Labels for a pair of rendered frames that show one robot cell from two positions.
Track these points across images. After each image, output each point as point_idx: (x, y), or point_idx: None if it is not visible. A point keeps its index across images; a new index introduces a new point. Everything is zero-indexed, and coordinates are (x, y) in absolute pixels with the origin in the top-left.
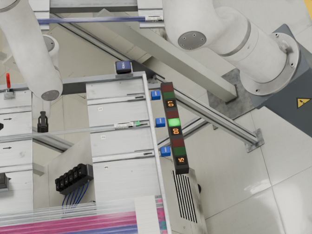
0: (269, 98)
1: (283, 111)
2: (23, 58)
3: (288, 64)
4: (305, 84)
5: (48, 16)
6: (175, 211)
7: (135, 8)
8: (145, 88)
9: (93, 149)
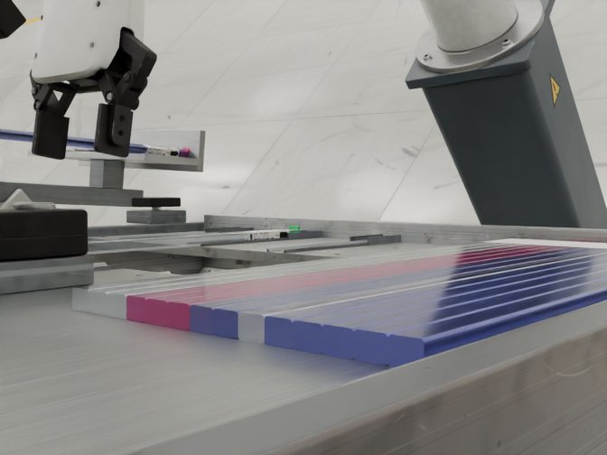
0: (536, 40)
1: (545, 105)
2: None
3: (516, 3)
4: (550, 39)
5: None
6: None
7: (84, 193)
8: (238, 216)
9: (249, 249)
